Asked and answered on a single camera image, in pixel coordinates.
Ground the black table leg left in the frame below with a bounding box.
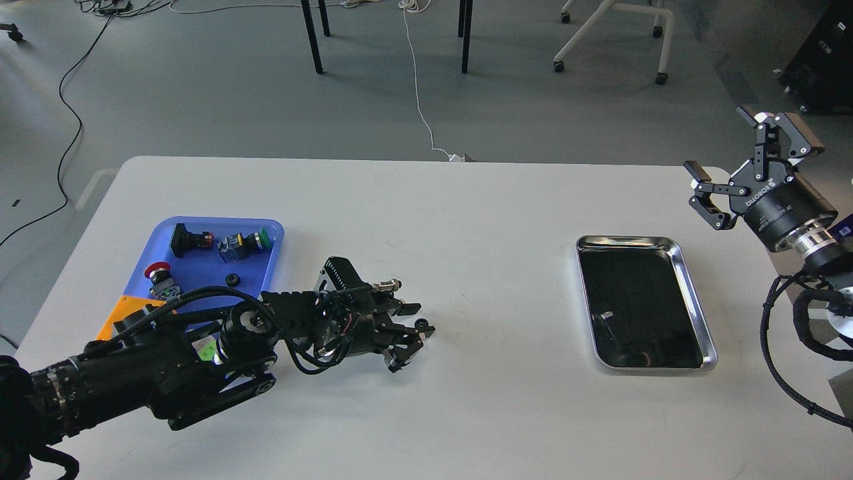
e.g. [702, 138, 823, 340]
[299, 0, 331, 74]

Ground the black table leg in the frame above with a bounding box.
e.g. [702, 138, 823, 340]
[457, 0, 473, 74]
[299, 0, 331, 74]

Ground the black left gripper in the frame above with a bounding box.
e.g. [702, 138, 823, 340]
[313, 293, 436, 373]

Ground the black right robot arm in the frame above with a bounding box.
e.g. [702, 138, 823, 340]
[684, 106, 852, 428]

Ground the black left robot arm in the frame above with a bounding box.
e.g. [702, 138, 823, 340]
[2, 285, 435, 479]

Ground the green white switch module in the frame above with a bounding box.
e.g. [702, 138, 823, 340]
[191, 335, 220, 365]

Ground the black equipment case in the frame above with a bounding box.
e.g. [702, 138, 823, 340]
[779, 1, 852, 113]

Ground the black floor cable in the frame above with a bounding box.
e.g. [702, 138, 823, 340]
[0, 0, 181, 249]

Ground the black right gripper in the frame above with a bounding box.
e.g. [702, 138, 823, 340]
[684, 104, 839, 254]

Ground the white power cable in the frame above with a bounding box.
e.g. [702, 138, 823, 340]
[399, 0, 467, 162]

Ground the orange button enclosure box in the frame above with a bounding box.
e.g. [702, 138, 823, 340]
[94, 295, 167, 341]

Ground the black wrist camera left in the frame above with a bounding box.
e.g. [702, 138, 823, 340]
[315, 257, 402, 303]

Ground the green push button switch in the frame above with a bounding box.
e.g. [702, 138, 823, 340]
[217, 228, 274, 263]

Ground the white rolling chair base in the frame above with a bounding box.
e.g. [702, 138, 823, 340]
[554, 0, 674, 85]

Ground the blue plastic tray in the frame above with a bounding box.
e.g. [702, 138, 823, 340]
[124, 216, 285, 301]

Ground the silver metal tray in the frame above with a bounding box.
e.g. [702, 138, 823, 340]
[576, 235, 718, 373]

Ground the black table leg right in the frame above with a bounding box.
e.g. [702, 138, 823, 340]
[457, 0, 473, 74]

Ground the black selector switch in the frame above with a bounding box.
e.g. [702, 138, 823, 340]
[169, 223, 215, 258]

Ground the red mushroom push button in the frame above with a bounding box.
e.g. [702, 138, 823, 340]
[144, 261, 182, 301]

